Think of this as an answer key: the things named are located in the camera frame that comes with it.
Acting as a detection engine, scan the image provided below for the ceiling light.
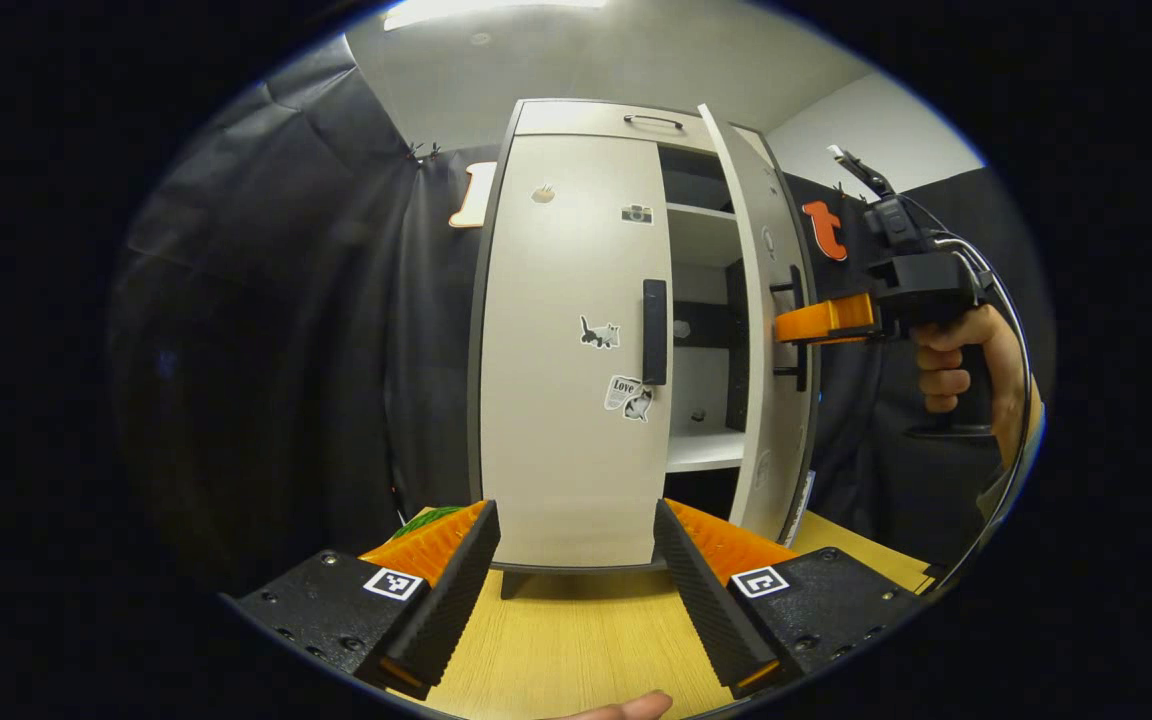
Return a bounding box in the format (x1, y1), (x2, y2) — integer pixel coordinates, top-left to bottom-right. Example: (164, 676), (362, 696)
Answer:
(383, 0), (609, 31)

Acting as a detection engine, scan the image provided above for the green and white soft toy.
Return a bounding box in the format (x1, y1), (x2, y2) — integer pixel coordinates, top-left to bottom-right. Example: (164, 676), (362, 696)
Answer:
(394, 505), (467, 541)

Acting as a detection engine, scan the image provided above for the beige cabinet top panel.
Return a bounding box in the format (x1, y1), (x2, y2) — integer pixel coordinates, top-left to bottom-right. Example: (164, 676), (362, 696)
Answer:
(514, 100), (717, 153)

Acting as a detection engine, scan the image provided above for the beige double-door shoe cabinet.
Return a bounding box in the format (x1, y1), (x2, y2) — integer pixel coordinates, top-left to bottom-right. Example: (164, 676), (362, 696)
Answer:
(466, 97), (822, 601)

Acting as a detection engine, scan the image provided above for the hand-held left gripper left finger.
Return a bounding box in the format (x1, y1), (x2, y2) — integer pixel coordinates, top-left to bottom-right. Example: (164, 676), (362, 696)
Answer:
(236, 500), (502, 701)

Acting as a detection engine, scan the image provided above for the white cabinet shelf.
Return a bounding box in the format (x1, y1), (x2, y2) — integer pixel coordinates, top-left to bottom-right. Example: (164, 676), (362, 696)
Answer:
(666, 203), (742, 269)
(666, 432), (745, 473)

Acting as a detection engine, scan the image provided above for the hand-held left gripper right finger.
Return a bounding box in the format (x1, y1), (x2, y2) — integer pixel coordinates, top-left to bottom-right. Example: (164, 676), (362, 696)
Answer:
(653, 498), (932, 699)

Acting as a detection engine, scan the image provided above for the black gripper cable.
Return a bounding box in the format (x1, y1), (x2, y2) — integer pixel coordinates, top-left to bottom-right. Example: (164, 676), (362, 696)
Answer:
(926, 230), (1034, 591)

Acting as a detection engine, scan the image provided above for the black door handle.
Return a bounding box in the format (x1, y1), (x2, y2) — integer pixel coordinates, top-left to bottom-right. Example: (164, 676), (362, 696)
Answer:
(771, 265), (809, 393)
(642, 279), (669, 387)

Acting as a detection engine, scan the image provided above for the beige cabinet door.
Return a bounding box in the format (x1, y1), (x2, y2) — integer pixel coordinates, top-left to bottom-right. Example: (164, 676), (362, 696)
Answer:
(698, 103), (819, 546)
(479, 133), (675, 569)

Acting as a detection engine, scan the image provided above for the black backdrop cloth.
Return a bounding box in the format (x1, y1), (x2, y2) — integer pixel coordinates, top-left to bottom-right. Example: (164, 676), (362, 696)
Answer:
(106, 35), (1057, 591)

